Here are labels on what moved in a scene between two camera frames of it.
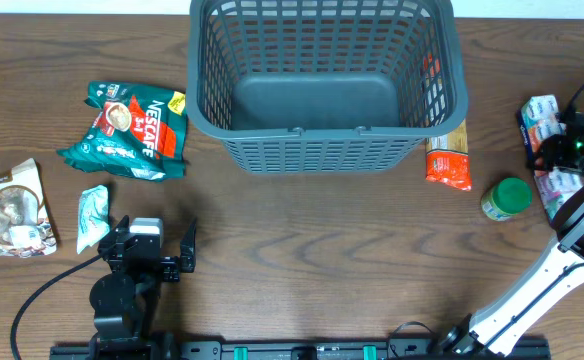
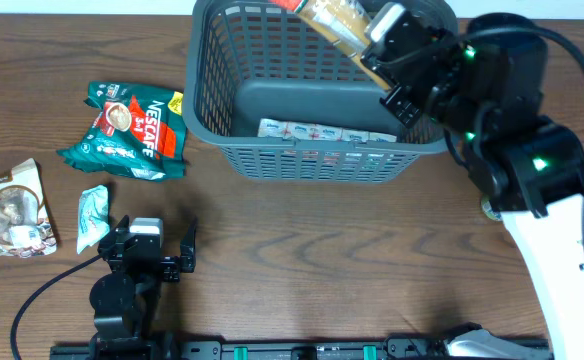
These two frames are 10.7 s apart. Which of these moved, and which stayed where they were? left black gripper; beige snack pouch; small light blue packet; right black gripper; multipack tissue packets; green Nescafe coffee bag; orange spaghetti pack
Moved: right black gripper; orange spaghetti pack; multipack tissue packets
Stayed: green Nescafe coffee bag; small light blue packet; left black gripper; beige snack pouch
